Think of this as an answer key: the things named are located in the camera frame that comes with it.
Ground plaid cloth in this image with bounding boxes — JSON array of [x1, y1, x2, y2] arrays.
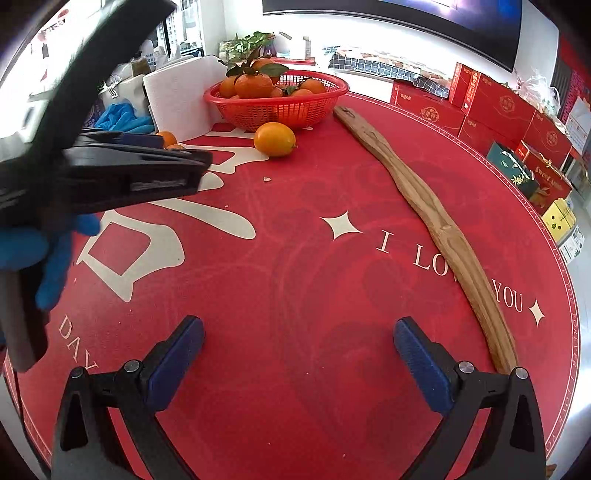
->
[[323, 45, 451, 99]]

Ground flat red gift box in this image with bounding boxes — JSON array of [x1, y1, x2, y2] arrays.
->
[[462, 115, 509, 158], [390, 80, 467, 137]]

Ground green gift bag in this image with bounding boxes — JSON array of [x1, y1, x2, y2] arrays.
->
[[486, 141, 539, 199]]

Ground person's left hand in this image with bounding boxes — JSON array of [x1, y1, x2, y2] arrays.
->
[[0, 213, 101, 311]]

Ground white paper towel roll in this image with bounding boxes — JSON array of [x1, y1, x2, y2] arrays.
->
[[143, 55, 228, 144]]

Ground yellow citrus fruit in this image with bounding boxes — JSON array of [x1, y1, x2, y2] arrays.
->
[[253, 121, 297, 158]]

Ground wall television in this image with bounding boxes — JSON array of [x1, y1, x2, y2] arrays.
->
[[262, 0, 524, 72]]

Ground tall red gift box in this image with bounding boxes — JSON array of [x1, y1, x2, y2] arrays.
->
[[449, 62, 539, 134]]

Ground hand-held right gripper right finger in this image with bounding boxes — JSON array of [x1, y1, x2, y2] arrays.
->
[[393, 316, 546, 480]]

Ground green potted plant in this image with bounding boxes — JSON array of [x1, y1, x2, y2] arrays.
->
[[219, 31, 278, 63]]

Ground clear plastic bag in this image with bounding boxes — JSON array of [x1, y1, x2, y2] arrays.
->
[[517, 69, 561, 116]]

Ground wooden back scratcher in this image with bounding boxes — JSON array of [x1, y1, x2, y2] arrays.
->
[[333, 106, 520, 374]]

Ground red apple gift box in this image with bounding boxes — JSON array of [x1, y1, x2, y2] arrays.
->
[[515, 141, 573, 215]]

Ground large orange with leaves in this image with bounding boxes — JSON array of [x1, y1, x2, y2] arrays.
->
[[225, 58, 289, 100]]

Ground wall calendar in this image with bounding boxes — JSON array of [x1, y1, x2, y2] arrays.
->
[[567, 98, 591, 151]]

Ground red plastic basket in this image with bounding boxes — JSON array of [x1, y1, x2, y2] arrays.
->
[[204, 70, 350, 133]]

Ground red round table mat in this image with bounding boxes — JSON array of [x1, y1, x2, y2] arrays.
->
[[2, 90, 580, 480]]

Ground white carton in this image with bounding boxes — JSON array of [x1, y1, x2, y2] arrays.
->
[[561, 226, 585, 264]]

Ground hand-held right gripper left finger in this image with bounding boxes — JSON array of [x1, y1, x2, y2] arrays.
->
[[51, 315, 205, 480]]

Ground yellow carton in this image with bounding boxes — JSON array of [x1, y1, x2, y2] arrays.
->
[[541, 198, 578, 245]]

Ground blue disposable gloves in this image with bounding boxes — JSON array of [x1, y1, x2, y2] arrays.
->
[[95, 102, 153, 134]]

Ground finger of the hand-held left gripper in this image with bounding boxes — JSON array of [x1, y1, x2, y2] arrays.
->
[[76, 130, 165, 151], [62, 147, 214, 216]]

